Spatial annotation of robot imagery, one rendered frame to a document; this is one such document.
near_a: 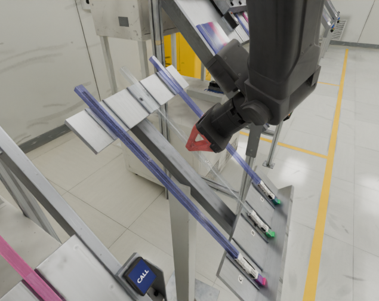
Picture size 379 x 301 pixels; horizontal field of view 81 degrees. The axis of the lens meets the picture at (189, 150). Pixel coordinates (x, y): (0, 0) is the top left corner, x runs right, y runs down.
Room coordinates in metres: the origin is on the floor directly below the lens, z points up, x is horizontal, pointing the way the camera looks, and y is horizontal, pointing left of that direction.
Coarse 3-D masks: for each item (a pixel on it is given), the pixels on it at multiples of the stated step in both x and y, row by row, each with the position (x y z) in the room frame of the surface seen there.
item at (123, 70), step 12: (120, 72) 0.46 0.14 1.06; (132, 84) 0.45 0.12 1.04; (144, 96) 0.43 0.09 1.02; (156, 108) 0.42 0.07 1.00; (168, 120) 0.41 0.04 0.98; (180, 132) 0.40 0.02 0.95; (192, 144) 0.40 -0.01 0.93; (204, 156) 0.39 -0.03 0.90; (216, 168) 0.38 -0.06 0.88; (228, 192) 0.35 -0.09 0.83; (240, 204) 0.34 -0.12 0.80
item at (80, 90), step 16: (80, 96) 0.35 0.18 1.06; (96, 112) 0.34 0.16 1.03; (112, 128) 0.33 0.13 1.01; (128, 144) 0.32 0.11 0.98; (144, 160) 0.30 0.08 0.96; (160, 176) 0.29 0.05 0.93; (176, 192) 0.28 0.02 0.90; (192, 208) 0.27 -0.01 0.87; (208, 224) 0.25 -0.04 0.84; (224, 240) 0.24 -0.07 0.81
